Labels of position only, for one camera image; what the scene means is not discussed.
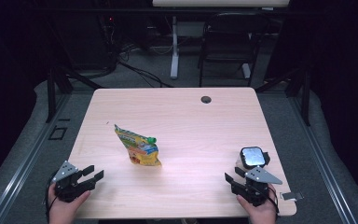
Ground black metal stand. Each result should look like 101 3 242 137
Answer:
45 66 102 124
255 66 311 127

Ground person's right hand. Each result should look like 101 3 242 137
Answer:
236 184 278 224

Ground black floor cables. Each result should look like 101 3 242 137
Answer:
117 43 173 89

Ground right hand-held gripper black cable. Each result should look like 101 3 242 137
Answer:
262 186 281 216

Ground black folding chair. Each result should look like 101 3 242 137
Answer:
198 12 269 88

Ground person's left hand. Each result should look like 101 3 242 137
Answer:
48 183 91 224

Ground yellow spouted food pouch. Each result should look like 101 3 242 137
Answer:
114 124 162 167

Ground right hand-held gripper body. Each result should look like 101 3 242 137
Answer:
231 165 283 207

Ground grey metal table bracket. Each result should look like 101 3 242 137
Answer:
279 191 304 202

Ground white desk leg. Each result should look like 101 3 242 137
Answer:
170 16 180 80

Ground white desk foot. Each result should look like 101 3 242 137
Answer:
241 63 252 79

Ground hand-held gripper black cable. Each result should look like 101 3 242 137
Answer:
262 186 281 216
45 178 60 223

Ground left hand-held gripper black cable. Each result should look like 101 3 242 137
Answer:
45 178 60 223

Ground aluminium floor rail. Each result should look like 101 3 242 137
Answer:
0 92 73 224
287 92 358 224

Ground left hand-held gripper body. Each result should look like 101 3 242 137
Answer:
51 160 97 203

